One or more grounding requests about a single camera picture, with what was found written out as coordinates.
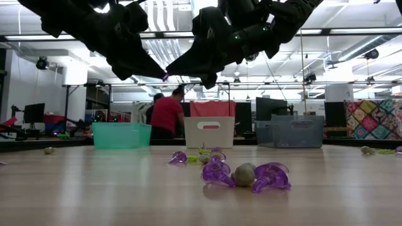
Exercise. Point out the thin hanging pole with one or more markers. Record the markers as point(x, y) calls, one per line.
point(302, 62)

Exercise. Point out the black hanging camera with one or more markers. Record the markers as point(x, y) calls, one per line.
point(252, 58)
point(310, 77)
point(372, 54)
point(41, 63)

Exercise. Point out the white plastic bin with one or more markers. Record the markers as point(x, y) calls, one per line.
point(194, 138)

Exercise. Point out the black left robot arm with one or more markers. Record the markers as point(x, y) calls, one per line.
point(63, 15)

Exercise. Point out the black table frame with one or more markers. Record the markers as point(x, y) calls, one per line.
point(31, 145)

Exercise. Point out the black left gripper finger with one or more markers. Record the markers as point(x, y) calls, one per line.
point(138, 66)

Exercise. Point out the teal plastic bin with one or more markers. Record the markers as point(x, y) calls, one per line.
point(113, 135)

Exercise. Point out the orange red fabric panel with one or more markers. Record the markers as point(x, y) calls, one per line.
point(213, 109)

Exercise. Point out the black background robot arm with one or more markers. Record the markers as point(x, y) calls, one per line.
point(99, 116)

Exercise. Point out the red plastic crate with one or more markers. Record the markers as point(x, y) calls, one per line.
point(53, 118)

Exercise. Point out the blue plastic crate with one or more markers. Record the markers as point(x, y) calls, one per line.
point(54, 128)

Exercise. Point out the grey plastic bin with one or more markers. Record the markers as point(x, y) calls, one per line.
point(298, 138)

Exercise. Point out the colourful patchwork quilt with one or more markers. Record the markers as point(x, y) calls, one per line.
point(364, 119)

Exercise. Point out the white leaf print cloth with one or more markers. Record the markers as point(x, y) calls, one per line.
point(138, 113)

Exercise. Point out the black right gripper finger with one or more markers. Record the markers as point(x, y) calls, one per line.
point(201, 67)

